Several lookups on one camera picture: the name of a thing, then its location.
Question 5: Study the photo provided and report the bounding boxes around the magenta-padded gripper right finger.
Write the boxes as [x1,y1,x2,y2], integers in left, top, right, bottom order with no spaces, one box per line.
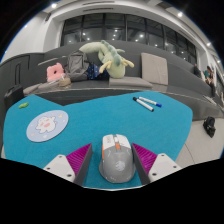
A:
[130,142,184,186]

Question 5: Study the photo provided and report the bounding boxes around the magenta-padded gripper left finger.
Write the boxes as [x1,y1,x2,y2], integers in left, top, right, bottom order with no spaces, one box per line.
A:
[43,143,94,187]

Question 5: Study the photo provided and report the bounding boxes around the grey and white computer mouse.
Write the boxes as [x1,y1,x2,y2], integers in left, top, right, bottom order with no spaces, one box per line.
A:
[98,133,137,184]

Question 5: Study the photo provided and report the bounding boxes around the round cartoon print mouse pad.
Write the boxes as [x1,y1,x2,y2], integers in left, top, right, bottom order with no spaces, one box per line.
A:
[25,109,70,144]

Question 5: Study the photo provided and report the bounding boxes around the black bag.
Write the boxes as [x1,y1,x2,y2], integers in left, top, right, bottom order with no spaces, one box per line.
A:
[202,115,217,138]

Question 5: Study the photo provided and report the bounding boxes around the blue-capped white marker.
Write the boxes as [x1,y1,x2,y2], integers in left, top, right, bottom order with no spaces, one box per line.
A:
[138,96,163,108]

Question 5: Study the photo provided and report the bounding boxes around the round grey cushion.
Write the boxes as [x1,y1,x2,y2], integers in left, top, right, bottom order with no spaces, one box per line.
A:
[38,80,63,93]

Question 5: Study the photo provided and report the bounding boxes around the small square grey cushion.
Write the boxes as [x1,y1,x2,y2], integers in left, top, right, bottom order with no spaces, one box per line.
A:
[23,83,43,96]

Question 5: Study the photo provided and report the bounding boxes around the black suitcase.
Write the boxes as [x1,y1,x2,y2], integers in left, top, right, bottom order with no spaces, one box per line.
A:
[3,63,25,111]

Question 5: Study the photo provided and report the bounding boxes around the brown woven hat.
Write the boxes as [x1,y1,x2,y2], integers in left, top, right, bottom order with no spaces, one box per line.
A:
[58,77,72,88]

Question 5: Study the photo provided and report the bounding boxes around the flat grey seat cushion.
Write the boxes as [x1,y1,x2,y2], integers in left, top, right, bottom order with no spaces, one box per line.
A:
[108,76,154,89]

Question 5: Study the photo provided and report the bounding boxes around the pink plush cushion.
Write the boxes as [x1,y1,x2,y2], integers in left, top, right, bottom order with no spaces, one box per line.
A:
[46,62,66,83]

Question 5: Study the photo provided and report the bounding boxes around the upright beige cushion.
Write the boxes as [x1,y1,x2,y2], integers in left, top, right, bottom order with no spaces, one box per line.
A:
[140,52,169,86]

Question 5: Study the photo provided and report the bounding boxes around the person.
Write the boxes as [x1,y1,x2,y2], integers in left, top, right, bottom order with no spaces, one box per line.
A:
[193,63,203,78]
[203,65,217,98]

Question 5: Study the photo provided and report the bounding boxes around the dark blue starry cloth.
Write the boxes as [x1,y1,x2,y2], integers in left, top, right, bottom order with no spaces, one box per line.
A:
[85,63,110,81]

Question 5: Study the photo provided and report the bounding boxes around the grey backpack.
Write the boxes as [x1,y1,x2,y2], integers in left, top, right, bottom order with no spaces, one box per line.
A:
[64,50,91,82]

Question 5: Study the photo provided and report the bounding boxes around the green dragon plush toy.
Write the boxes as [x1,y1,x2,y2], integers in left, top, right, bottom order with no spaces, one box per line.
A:
[78,39,135,80]

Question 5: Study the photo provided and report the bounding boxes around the grey stepped bench seating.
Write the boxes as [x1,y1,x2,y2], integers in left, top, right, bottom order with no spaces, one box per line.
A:
[0,39,224,121]

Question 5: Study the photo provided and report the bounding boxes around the ceiling spot lights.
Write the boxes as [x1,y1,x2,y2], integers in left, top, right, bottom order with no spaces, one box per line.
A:
[49,2,214,48]

